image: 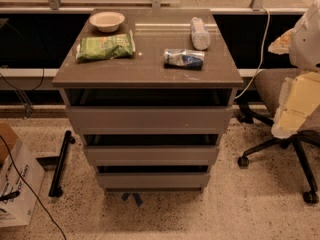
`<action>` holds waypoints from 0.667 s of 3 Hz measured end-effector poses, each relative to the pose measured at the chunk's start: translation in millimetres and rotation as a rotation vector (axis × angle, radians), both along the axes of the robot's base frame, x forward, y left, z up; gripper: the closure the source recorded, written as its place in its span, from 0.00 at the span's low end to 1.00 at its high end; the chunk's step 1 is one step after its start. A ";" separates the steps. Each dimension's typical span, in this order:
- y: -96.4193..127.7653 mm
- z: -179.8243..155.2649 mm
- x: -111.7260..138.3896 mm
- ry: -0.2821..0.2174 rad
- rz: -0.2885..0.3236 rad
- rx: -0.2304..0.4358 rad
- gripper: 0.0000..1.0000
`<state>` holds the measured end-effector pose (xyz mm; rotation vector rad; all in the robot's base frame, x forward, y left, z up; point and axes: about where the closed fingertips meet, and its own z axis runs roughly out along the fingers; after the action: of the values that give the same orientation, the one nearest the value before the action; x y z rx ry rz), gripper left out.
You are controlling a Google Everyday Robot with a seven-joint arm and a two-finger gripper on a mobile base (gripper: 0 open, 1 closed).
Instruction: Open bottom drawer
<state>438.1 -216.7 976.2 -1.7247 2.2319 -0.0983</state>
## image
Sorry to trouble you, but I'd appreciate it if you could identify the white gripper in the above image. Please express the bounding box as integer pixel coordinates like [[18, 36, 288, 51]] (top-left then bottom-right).
[[268, 0, 320, 139]]

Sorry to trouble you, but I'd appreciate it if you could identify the grey bottom drawer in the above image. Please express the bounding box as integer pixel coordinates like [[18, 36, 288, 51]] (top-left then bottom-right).
[[96, 173, 210, 189]]

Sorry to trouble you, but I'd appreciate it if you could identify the grey drawer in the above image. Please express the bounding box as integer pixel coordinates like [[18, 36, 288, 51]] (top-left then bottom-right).
[[66, 106, 232, 134], [84, 146, 219, 166], [96, 173, 210, 189]]

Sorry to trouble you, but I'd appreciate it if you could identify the grey drawer cabinet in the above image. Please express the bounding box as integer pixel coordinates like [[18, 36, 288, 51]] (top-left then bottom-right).
[[53, 9, 242, 192]]

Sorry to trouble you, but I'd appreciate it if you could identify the grey middle drawer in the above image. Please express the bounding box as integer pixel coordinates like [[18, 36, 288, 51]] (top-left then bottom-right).
[[84, 146, 219, 166]]

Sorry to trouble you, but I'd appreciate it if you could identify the grey top drawer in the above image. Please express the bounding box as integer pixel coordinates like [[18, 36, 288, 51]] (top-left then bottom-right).
[[66, 106, 232, 134]]

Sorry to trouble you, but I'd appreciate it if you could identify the brown office chair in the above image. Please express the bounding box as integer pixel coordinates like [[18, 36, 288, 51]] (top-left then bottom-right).
[[237, 69, 320, 204]]

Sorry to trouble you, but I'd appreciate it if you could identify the blue white snack bag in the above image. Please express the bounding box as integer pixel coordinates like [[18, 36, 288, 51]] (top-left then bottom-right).
[[163, 49, 205, 69]]

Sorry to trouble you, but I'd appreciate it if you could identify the green chip bag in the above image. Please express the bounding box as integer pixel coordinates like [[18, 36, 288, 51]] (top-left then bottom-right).
[[76, 31, 135, 62]]

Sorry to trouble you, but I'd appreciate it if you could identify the white bowl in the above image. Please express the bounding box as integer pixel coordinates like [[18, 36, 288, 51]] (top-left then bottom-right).
[[89, 12, 125, 33]]

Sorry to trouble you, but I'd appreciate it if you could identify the blue tape cross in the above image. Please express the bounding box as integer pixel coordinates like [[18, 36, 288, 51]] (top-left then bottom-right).
[[121, 193, 143, 207]]

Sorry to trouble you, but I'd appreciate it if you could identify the black metal bar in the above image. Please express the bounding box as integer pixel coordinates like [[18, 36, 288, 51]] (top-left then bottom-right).
[[49, 130, 75, 197]]

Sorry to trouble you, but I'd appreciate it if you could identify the white cardboard box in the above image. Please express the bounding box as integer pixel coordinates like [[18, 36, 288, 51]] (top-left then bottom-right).
[[0, 123, 45, 227]]

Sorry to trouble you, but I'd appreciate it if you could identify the white cable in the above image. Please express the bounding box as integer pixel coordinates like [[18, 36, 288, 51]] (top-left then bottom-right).
[[234, 7, 271, 101]]

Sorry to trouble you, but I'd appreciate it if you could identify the black cable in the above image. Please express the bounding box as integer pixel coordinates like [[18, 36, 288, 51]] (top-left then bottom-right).
[[0, 134, 68, 240]]

